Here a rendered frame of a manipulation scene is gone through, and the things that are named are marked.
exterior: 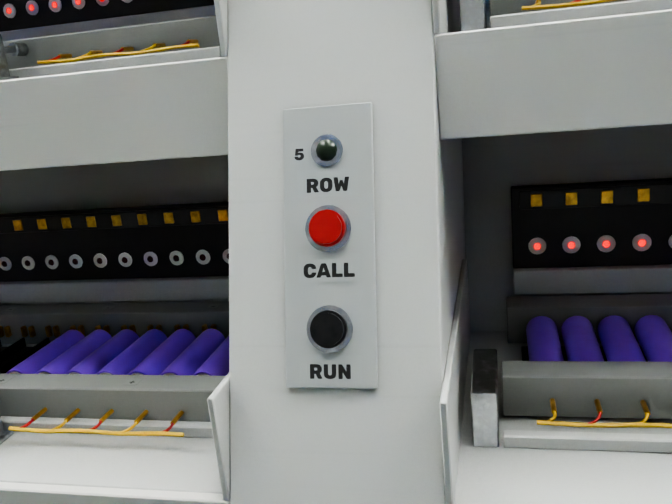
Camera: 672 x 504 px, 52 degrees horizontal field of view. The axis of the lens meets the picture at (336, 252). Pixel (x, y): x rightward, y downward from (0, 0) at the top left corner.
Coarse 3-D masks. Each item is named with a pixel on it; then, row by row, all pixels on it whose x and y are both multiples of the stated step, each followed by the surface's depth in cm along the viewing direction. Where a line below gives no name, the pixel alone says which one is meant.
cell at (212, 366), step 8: (224, 344) 42; (216, 352) 41; (224, 352) 41; (208, 360) 40; (216, 360) 40; (224, 360) 40; (200, 368) 39; (208, 368) 39; (216, 368) 39; (224, 368) 40
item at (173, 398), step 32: (0, 384) 39; (32, 384) 38; (64, 384) 38; (96, 384) 38; (128, 384) 37; (160, 384) 37; (192, 384) 36; (32, 416) 39; (64, 416) 38; (96, 416) 38; (128, 416) 37; (160, 416) 37; (192, 416) 36
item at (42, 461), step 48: (0, 288) 53; (48, 288) 52; (96, 288) 51; (144, 288) 50; (192, 288) 49; (0, 480) 34; (48, 480) 33; (96, 480) 33; (144, 480) 32; (192, 480) 32
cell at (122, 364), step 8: (144, 336) 45; (152, 336) 45; (160, 336) 46; (136, 344) 44; (144, 344) 44; (152, 344) 44; (128, 352) 43; (136, 352) 43; (144, 352) 43; (112, 360) 42; (120, 360) 42; (128, 360) 42; (136, 360) 42; (104, 368) 41; (112, 368) 41; (120, 368) 41; (128, 368) 41
